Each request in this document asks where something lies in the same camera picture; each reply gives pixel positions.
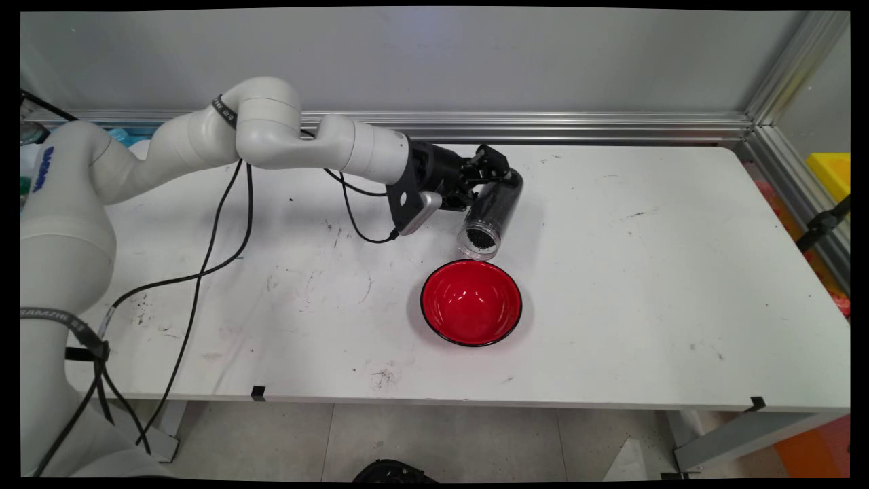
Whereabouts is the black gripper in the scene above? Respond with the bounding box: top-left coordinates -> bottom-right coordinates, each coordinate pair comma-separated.
409,141 -> 511,212

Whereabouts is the clear jar with black granules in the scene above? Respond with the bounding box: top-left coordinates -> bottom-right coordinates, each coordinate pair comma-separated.
456,166 -> 525,262

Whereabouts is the red bowl with black rim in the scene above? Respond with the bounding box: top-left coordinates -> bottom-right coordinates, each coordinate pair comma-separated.
420,259 -> 523,348

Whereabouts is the black round floor object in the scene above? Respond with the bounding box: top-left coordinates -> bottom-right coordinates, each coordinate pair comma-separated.
353,459 -> 439,483

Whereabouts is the yellow plastic box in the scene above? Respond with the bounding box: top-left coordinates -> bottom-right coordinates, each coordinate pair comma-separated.
805,153 -> 851,203

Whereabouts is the blue plastic bag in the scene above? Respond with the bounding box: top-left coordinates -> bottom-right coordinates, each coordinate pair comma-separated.
102,126 -> 160,147

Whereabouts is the white table leg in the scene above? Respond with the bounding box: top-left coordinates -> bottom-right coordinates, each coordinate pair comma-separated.
669,410 -> 843,473
95,399 -> 187,463

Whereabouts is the orange plastic crate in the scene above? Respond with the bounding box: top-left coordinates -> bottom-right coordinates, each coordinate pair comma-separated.
774,414 -> 851,478

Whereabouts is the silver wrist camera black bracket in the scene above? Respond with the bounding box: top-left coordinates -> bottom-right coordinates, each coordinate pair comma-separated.
386,136 -> 443,236

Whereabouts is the long horizontal aluminium frame rail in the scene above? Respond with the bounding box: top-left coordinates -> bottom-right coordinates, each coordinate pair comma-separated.
20,109 -> 754,147

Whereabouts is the black cable with metal plug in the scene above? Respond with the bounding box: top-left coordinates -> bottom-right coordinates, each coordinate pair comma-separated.
322,168 -> 389,199

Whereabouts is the short black camera cable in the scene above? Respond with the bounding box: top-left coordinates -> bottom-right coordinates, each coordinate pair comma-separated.
338,171 -> 401,245

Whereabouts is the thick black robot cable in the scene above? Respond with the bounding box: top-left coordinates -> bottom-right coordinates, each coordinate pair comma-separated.
102,162 -> 254,330

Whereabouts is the grey velcro cable strap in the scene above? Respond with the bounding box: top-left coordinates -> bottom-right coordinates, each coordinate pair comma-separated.
20,307 -> 111,362
211,94 -> 238,130

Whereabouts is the thin long black cable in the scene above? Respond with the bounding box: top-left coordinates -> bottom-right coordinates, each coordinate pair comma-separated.
136,160 -> 244,449

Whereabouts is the short aluminium side rail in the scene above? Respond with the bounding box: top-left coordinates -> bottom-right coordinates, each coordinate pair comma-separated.
743,126 -> 851,296

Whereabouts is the upright aluminium frame post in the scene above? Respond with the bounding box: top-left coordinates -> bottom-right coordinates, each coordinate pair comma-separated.
743,10 -> 851,126

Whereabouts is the black clamp handle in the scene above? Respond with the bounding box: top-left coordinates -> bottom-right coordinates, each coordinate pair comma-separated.
796,196 -> 851,253

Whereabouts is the thin black background cable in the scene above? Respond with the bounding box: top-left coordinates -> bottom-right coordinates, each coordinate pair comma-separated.
20,90 -> 79,123

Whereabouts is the black looped cable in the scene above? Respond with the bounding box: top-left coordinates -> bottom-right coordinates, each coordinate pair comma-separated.
31,340 -> 113,478

